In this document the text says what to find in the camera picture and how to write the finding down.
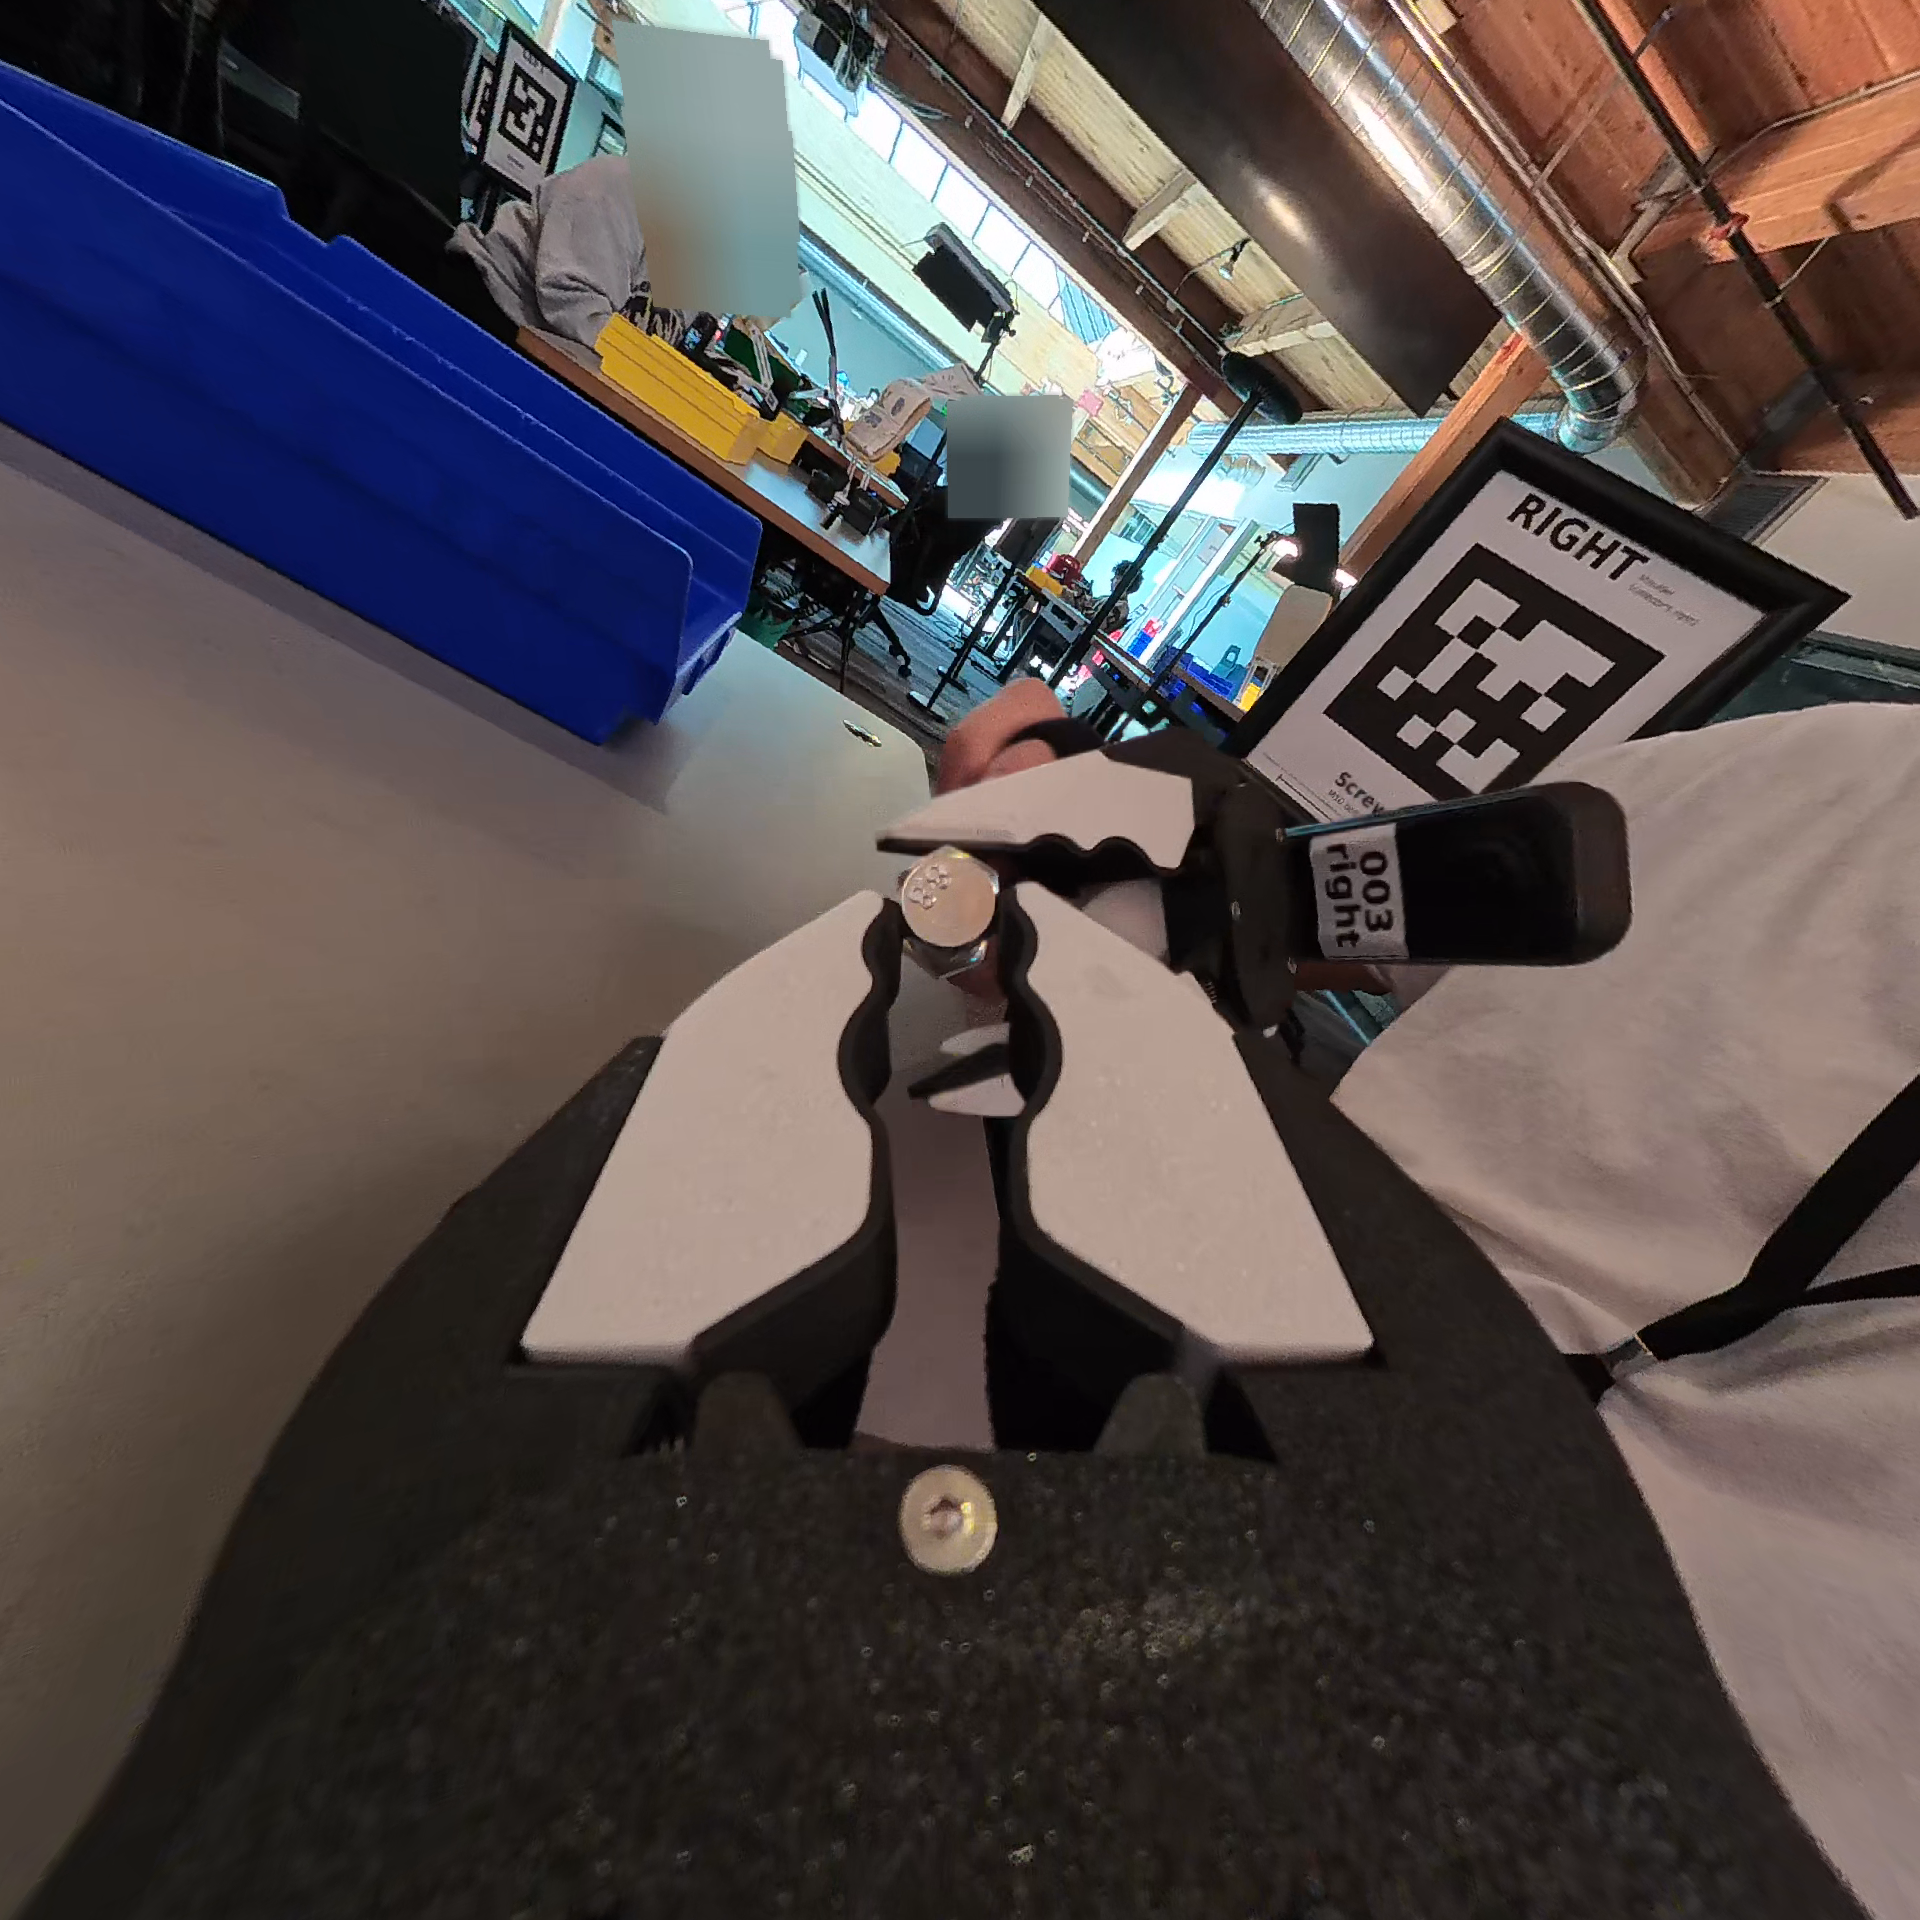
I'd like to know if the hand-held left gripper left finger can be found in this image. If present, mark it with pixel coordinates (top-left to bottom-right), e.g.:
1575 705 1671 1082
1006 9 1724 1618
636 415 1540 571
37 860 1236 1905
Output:
522 888 902 1367

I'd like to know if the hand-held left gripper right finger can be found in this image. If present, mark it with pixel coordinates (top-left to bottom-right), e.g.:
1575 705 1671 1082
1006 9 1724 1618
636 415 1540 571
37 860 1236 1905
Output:
996 888 1379 1367

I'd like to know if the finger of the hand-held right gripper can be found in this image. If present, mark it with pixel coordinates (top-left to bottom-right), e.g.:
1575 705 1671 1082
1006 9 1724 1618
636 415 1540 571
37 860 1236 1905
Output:
874 753 1209 888
908 872 1192 1116

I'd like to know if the steel hex bolt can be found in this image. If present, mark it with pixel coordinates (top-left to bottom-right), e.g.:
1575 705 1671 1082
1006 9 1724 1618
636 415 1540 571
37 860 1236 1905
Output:
902 851 996 951

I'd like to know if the person's right hand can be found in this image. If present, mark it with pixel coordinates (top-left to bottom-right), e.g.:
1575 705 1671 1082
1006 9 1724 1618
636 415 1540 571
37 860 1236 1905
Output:
933 675 1080 783

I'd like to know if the black framed marker sign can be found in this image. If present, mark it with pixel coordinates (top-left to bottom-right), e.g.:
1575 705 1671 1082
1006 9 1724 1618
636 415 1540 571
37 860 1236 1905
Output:
1244 419 1853 819

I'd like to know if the black office chair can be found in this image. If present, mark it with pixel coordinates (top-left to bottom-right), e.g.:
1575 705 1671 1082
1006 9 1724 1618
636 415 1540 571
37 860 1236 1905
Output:
883 513 992 675

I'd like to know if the wooden work table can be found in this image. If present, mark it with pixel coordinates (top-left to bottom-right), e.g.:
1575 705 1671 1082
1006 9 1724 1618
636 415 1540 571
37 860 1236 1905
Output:
519 323 902 593

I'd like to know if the black tripod stand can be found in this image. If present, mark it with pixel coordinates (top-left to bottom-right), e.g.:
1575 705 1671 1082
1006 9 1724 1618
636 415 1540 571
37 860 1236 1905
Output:
1050 355 1306 724

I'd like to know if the black light panel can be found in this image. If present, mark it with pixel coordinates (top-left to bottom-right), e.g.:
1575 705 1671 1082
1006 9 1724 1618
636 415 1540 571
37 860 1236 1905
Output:
910 224 1017 339

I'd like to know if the yellow plastic bin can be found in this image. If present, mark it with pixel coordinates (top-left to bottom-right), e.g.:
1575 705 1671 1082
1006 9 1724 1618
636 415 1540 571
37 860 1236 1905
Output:
590 313 770 459

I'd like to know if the blue plastic bin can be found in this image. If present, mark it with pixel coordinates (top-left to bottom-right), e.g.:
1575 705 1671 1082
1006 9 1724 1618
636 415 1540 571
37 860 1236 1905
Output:
0 61 761 745

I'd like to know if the white marker tag card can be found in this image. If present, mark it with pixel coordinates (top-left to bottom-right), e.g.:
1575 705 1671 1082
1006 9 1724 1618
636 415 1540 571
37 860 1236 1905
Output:
476 21 580 181

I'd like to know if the black monitor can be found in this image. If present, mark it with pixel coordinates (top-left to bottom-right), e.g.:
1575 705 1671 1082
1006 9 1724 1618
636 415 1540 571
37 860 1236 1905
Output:
223 0 486 230

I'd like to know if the spiral metal air duct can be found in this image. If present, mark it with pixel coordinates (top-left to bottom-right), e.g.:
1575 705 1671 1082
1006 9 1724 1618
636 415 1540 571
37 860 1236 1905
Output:
1185 0 1647 455

